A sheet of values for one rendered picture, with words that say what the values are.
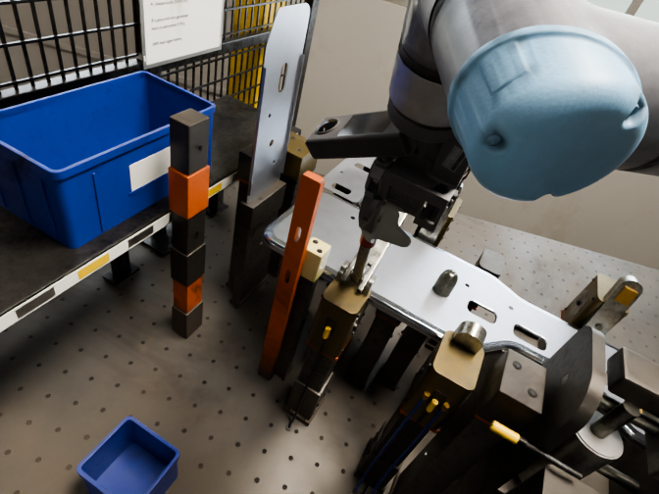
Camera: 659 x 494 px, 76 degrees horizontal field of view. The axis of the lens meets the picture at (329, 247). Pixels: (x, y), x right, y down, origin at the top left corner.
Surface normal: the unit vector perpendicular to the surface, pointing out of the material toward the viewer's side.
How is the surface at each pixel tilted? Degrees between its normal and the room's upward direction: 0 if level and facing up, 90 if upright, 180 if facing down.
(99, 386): 0
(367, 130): 37
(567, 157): 105
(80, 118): 90
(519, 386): 0
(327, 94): 90
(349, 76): 90
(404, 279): 0
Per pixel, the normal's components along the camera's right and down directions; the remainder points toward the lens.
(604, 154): 0.06, 0.85
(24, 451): 0.22, -0.72
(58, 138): 0.86, 0.46
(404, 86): -0.86, 0.41
